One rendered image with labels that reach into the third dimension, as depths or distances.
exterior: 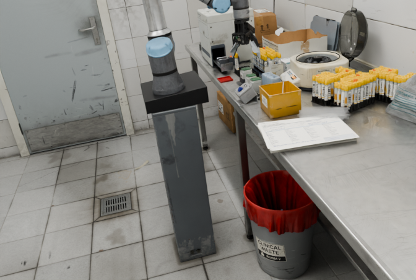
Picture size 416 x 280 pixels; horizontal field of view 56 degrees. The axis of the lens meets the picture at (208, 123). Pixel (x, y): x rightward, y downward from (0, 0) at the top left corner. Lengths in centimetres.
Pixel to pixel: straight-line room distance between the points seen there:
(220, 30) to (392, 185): 141
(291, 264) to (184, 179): 65
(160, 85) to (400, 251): 120
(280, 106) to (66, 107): 245
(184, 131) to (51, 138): 215
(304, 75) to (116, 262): 142
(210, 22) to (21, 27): 178
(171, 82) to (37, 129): 219
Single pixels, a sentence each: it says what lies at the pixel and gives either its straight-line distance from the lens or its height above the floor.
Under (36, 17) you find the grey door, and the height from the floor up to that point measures 117.
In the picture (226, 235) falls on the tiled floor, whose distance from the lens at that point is 236.
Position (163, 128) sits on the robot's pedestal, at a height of 79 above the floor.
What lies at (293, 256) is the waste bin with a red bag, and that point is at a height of 16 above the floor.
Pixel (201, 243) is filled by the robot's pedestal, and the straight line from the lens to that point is 219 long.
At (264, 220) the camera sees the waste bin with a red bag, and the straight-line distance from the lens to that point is 185.
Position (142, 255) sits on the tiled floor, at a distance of 235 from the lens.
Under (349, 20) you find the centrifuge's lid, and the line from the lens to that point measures 204.
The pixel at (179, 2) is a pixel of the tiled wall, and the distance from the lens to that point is 356.
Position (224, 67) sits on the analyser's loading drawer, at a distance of 216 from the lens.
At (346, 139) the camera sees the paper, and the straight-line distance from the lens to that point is 139.
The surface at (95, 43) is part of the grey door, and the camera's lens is 351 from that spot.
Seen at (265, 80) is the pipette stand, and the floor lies 95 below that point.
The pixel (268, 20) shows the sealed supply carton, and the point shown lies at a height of 102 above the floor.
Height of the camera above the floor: 153
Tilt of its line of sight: 24 degrees down
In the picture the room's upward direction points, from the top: 7 degrees counter-clockwise
